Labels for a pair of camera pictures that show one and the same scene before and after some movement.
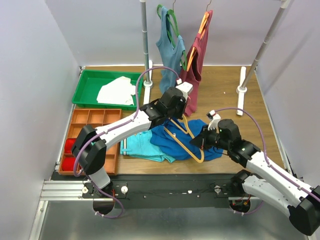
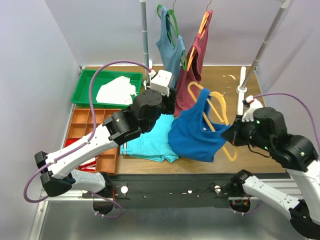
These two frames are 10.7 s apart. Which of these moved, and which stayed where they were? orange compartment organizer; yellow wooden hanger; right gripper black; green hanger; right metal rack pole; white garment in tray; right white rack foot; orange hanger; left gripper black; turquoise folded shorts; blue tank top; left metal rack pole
Moved: blue tank top; left gripper black; yellow wooden hanger; right gripper black
Stayed: orange compartment organizer; white garment in tray; green hanger; turquoise folded shorts; right white rack foot; left metal rack pole; right metal rack pole; orange hanger
